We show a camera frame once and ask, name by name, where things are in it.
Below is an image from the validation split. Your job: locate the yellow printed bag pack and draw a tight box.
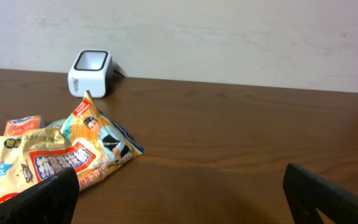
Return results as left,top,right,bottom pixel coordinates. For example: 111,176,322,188
0,92,144,203

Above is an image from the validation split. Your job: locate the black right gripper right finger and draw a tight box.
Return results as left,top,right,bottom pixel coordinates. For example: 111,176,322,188
283,163,358,223

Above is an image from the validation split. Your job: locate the white barcode scanner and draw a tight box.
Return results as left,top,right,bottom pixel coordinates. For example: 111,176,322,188
67,50,114,98

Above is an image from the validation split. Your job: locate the teal snack packet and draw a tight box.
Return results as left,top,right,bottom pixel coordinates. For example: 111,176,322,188
46,119,66,129

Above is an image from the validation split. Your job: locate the orange tissue packet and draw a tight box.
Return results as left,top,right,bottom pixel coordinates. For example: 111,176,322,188
4,115,45,136

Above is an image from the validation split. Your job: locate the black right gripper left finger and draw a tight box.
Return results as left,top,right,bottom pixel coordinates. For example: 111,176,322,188
0,167,80,224

